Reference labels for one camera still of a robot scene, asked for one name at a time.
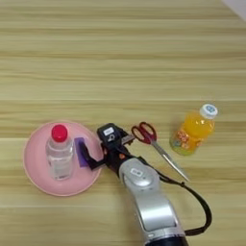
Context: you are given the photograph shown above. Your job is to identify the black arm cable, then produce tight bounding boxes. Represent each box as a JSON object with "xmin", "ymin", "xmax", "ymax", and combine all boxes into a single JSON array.
[{"xmin": 140, "ymin": 157, "xmax": 213, "ymax": 237}]

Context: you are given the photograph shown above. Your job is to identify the red handled scissors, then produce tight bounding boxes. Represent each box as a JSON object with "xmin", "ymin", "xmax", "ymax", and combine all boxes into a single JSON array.
[{"xmin": 131, "ymin": 121, "xmax": 191, "ymax": 183}]

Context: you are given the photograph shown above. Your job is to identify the black box white label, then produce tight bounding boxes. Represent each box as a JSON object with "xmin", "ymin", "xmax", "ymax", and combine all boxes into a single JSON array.
[{"xmin": 96, "ymin": 122, "xmax": 125, "ymax": 150}]

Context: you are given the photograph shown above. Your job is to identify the pink round plate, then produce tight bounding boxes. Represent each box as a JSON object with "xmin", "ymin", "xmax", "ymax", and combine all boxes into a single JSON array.
[{"xmin": 22, "ymin": 120, "xmax": 104, "ymax": 197}]

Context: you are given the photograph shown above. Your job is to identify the orange juice bottle white cap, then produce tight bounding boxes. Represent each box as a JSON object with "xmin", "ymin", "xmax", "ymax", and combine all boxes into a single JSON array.
[{"xmin": 169, "ymin": 103, "xmax": 219, "ymax": 158}]

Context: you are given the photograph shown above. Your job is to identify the clear bottle red cap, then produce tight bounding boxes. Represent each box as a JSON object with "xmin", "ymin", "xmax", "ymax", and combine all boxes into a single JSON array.
[{"xmin": 45, "ymin": 123, "xmax": 75, "ymax": 182}]

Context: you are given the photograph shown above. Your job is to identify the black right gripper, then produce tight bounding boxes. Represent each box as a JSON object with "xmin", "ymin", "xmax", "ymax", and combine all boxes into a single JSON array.
[{"xmin": 78, "ymin": 135, "xmax": 139, "ymax": 178}]

